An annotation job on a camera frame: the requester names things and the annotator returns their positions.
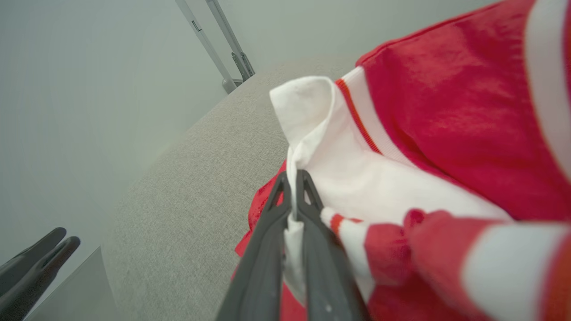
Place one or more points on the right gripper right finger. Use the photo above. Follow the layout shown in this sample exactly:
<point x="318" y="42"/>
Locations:
<point x="325" y="276"/>

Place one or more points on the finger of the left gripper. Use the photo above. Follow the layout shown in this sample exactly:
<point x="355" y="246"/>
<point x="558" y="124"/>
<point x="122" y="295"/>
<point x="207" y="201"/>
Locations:
<point x="31" y="256"/>
<point x="40" y="276"/>

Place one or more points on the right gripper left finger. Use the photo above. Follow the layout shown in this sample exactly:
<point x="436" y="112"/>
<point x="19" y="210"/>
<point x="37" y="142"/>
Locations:
<point x="263" y="276"/>

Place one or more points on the grey partition post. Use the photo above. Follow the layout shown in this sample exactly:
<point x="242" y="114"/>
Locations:
<point x="229" y="38"/>
<point x="203" y="40"/>

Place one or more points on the red Bulls basketball jersey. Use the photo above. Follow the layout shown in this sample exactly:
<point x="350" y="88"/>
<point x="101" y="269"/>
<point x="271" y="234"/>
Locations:
<point x="446" y="111"/>

